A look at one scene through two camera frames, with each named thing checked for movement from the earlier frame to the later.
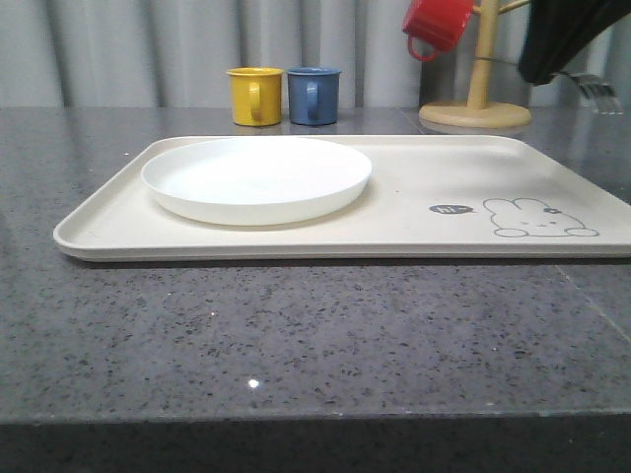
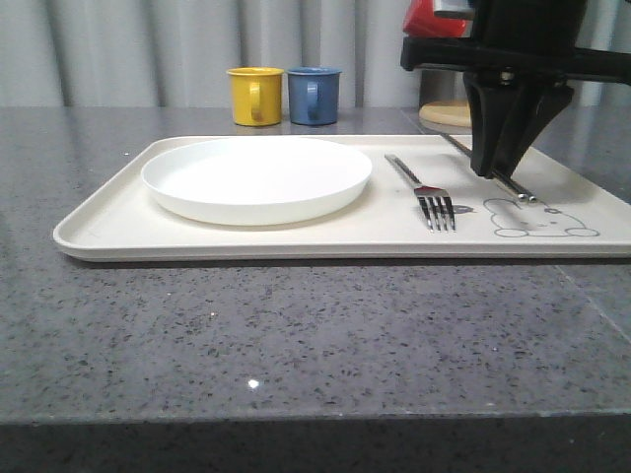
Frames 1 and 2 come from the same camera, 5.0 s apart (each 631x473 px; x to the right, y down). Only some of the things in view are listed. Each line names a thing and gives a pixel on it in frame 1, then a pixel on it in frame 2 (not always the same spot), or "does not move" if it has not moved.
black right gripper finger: (557, 31) -> (517, 70)
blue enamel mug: (314, 95) does not move
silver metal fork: (598, 91) -> (435, 202)
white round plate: (253, 180) does not move
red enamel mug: (437, 25) does not move
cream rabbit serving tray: (428, 197) does not move
